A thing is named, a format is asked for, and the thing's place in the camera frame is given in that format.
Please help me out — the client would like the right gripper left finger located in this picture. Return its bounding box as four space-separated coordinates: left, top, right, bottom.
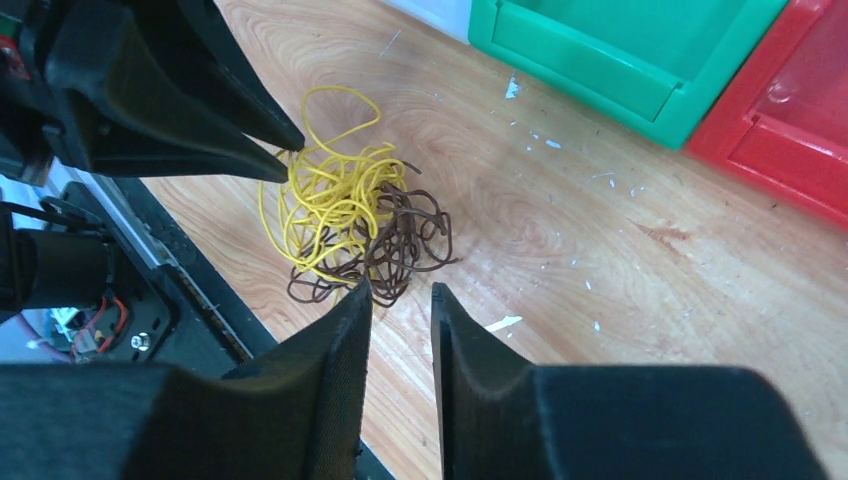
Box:
1 283 372 479

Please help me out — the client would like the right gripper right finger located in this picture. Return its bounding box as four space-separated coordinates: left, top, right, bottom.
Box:
431 283 827 479

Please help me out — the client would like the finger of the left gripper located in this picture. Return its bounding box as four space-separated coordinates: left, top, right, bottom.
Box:
45 23 288 183
125 0 305 151

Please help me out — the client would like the yellow cable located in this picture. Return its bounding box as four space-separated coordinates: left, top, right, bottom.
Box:
258 84 408 285

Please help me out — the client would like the white plastic bin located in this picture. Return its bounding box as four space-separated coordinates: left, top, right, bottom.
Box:
384 0 472 44

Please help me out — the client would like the green plastic bin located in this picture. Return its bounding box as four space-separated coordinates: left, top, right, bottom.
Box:
468 0 786 149

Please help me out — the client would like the red plastic bin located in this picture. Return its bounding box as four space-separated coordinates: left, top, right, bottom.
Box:
684 1 847 226

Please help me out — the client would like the brown cable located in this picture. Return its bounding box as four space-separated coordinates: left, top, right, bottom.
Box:
286 160 460 309

